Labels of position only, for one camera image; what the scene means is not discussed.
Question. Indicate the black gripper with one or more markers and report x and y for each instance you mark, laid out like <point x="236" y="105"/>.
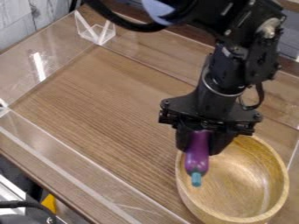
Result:
<point x="205" y="110"/>

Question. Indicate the purple toy eggplant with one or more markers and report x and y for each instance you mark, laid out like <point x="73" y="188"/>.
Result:
<point x="197" y="156"/>

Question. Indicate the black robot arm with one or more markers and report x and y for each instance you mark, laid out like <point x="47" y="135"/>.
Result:
<point x="248" y="27"/>

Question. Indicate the brown wooden bowl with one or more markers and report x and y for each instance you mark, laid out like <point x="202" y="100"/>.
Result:
<point x="244" y="190"/>

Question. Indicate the yellow black device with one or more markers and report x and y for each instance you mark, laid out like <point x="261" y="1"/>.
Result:
<point x="66" y="215"/>

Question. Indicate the clear acrylic tray wall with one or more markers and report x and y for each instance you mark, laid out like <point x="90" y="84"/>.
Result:
<point x="101" y="196"/>

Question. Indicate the clear acrylic corner bracket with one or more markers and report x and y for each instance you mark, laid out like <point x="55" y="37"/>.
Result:
<point x="98" y="34"/>

